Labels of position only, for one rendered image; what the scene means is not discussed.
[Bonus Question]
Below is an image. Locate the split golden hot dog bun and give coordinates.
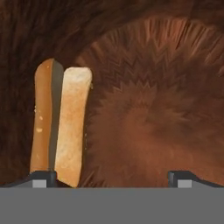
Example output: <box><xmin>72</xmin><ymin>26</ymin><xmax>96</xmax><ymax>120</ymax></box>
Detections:
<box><xmin>29</xmin><ymin>57</ymin><xmax>94</xmax><ymax>188</ymax></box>

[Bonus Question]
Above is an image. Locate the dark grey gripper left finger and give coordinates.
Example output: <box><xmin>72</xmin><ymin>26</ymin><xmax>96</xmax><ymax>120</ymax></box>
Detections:
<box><xmin>0</xmin><ymin>170</ymin><xmax>58</xmax><ymax>189</ymax></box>

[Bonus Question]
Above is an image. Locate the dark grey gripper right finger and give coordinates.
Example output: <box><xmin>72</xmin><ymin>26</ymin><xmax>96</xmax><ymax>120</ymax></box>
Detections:
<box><xmin>167</xmin><ymin>170</ymin><xmax>224</xmax><ymax>189</ymax></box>

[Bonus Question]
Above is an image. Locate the brown wooden bowl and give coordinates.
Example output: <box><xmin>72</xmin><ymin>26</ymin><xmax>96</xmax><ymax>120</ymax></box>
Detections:
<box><xmin>0</xmin><ymin>0</ymin><xmax>224</xmax><ymax>189</ymax></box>

